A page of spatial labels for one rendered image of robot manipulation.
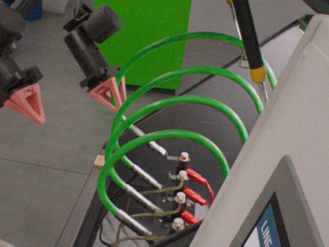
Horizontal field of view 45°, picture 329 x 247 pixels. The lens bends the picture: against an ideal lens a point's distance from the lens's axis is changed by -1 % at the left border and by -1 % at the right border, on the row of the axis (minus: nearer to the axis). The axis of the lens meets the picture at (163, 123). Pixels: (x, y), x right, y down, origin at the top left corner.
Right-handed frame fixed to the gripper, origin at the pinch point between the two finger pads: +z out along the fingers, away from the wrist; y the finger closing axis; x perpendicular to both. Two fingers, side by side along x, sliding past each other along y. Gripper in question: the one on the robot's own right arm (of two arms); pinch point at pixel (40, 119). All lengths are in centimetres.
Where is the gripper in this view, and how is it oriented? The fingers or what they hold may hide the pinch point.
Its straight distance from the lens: 82.8
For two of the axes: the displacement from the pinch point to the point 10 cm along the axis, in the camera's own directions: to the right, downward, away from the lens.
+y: 7.3, -4.7, -4.9
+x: 3.5, -3.6, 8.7
